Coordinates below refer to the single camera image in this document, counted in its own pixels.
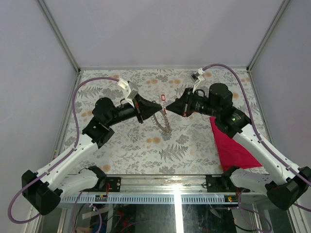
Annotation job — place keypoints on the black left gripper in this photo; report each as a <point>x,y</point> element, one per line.
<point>145,108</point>

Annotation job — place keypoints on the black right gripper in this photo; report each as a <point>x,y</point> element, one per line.
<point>180,106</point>

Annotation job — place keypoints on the large silver keyring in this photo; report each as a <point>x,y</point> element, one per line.
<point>162,122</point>

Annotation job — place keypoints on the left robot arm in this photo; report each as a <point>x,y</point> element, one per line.
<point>45,188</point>

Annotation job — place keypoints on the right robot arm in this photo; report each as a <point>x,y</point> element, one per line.
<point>239,127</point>

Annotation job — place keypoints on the floral table mat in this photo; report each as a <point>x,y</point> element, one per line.
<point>140,148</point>

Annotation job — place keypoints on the red cloth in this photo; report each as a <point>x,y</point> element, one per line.
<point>230,152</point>

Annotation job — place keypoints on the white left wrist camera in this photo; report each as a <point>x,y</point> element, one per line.
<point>129,89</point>

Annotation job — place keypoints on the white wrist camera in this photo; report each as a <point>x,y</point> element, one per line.
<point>129,89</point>
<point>197,78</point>

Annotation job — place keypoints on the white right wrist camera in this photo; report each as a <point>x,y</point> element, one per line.
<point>197,78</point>

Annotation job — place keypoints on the aluminium mounting rail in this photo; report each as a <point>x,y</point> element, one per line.
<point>224,183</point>

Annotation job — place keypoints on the grey slotted cable duct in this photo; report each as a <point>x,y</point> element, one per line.
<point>142,199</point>

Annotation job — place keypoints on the left aluminium frame post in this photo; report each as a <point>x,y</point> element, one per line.
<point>57,33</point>

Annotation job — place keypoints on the aluminium frame post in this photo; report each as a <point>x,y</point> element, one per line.
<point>279,14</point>
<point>57,33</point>

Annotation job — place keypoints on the right aluminium frame post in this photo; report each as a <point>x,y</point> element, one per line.
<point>279,14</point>

